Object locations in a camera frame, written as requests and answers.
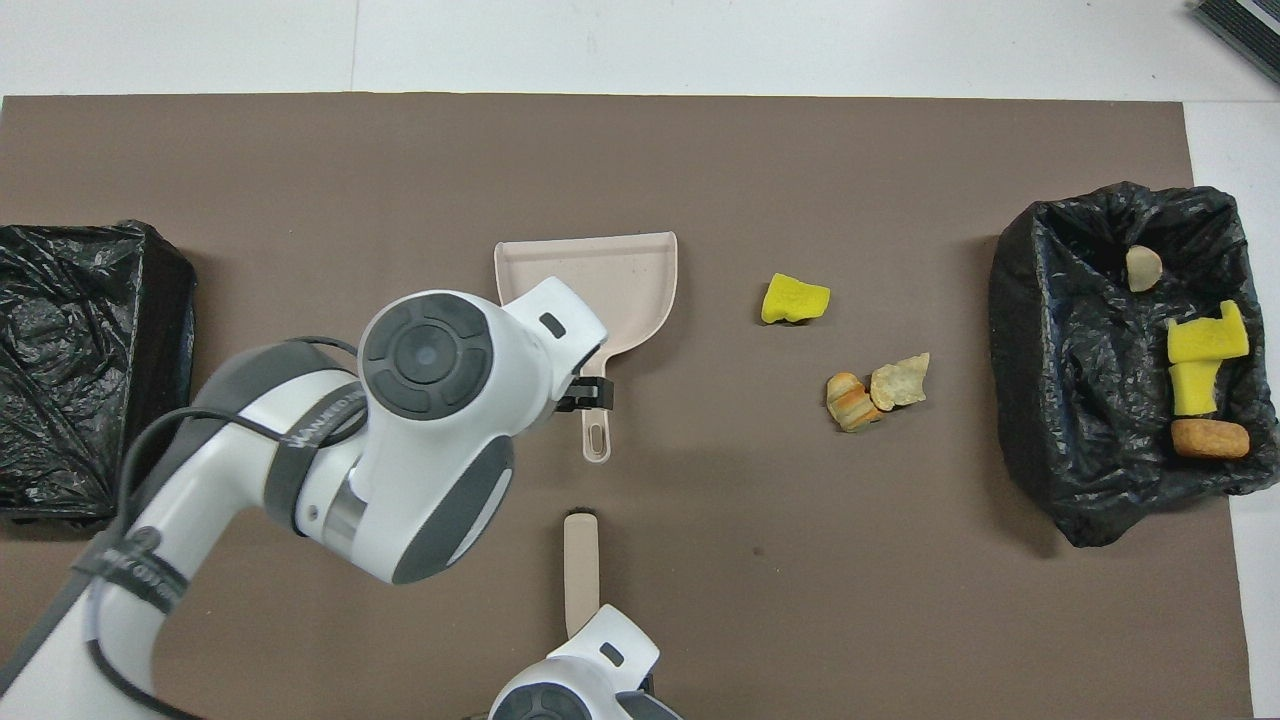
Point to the dark ribbed panel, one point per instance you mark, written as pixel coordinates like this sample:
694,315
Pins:
1245,30

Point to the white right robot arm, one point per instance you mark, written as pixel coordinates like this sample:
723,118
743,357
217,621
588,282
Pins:
600,660

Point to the beige plastic dustpan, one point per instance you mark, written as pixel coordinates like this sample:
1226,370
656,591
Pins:
620,280

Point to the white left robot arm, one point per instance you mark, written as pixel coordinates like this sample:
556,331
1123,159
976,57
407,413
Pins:
430,360

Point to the pale croissant chunk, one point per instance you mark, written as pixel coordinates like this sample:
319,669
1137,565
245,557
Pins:
1143,268

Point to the brown bread roll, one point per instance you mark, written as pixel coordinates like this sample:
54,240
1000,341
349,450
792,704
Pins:
1210,438

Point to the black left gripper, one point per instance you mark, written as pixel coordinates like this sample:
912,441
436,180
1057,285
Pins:
567,402

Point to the crumpled black bag bin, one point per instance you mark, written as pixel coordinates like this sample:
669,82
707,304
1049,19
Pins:
1060,400

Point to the taut black bag bin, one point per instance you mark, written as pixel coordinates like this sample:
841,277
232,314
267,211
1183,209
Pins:
80,370

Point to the brown paper mat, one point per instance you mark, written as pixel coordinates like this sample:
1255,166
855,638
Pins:
800,150

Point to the striped golden croissant piece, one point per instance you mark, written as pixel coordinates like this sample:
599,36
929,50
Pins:
852,403

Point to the pale bread piece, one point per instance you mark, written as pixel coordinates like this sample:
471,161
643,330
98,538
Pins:
900,382

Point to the beige brush black bristles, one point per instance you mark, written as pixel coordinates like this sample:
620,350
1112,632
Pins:
581,570

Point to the yellow green sponge piece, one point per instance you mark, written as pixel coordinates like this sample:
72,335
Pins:
793,300

